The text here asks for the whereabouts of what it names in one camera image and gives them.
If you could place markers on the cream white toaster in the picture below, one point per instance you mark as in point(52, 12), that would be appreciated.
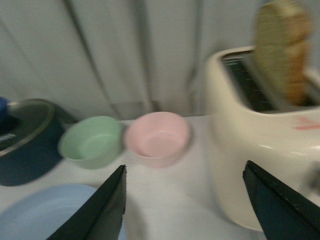
point(249, 121)

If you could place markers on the green plastic bowl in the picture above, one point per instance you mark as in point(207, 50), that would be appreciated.
point(92, 143)

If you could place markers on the blue plastic plate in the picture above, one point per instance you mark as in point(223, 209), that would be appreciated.
point(39, 215)

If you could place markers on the grey curtain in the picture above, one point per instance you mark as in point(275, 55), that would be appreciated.
point(118, 58)

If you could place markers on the dark blue cooking pot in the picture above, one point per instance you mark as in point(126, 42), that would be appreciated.
point(39, 156)

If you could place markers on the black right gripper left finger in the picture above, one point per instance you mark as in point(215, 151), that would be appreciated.
point(101, 216)

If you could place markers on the pink plastic bowl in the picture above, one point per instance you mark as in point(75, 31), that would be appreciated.
point(157, 139)

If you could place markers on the glass pot lid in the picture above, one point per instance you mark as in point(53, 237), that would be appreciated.
point(25, 120)

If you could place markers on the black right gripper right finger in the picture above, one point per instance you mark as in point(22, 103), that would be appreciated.
point(283, 213)

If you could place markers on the toasted bread slice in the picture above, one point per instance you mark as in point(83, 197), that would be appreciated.
point(282, 47)

